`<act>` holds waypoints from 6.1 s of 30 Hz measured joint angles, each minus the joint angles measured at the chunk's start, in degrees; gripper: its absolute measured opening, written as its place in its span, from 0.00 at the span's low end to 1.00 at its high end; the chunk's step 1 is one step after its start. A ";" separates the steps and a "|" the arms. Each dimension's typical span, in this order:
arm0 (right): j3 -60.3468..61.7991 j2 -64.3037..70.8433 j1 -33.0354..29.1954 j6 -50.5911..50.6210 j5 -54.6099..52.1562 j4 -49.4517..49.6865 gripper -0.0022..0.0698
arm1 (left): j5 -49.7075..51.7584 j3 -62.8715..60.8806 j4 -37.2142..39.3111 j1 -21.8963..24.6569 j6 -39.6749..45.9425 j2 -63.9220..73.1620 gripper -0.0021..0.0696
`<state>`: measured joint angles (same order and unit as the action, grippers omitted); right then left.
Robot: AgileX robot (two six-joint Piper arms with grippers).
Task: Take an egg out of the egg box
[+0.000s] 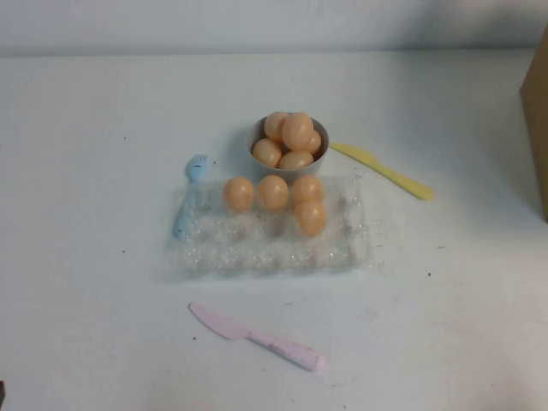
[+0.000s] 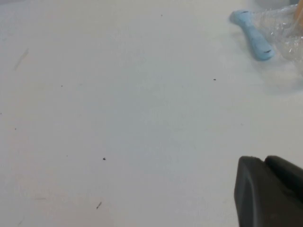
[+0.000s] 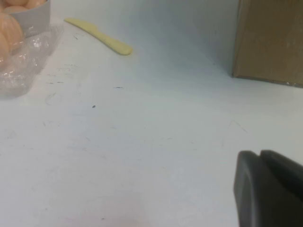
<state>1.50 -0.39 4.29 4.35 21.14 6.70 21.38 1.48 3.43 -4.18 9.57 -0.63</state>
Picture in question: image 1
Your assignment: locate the tan plastic egg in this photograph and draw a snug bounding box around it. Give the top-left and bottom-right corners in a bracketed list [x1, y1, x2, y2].
[294, 200, 329, 239]
[257, 174, 289, 211]
[263, 110, 292, 142]
[306, 129, 323, 158]
[223, 176, 255, 212]
[252, 137, 283, 168]
[281, 111, 314, 146]
[291, 174, 325, 205]
[277, 149, 315, 170]

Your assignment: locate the clear plastic egg tray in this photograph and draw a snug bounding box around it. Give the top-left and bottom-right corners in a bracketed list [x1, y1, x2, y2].
[166, 170, 376, 275]

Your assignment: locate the brown cardboard box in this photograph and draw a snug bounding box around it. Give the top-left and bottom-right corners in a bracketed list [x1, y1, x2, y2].
[519, 29, 548, 223]

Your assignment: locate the grey round bowl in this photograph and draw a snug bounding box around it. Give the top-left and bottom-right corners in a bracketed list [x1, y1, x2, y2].
[247, 113, 331, 183]

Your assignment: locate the light blue plastic fork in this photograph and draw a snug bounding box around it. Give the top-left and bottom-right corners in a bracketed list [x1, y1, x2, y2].
[172, 153, 210, 239]

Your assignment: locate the yellow plastic knife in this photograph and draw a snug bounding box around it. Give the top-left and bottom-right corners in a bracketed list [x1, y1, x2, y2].
[329, 141, 435, 201]

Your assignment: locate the pink plastic knife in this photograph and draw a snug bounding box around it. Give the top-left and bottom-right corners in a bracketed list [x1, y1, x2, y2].
[188, 301, 328, 372]

